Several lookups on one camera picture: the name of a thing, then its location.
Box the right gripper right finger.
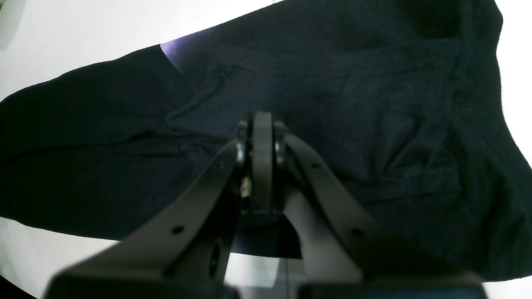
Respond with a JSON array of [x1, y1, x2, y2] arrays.
[[272, 121, 487, 299]]

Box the black T-shirt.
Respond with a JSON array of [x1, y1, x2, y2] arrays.
[[1, 0, 531, 281]]

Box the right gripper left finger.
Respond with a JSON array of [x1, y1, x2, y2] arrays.
[[45, 112, 273, 299]]

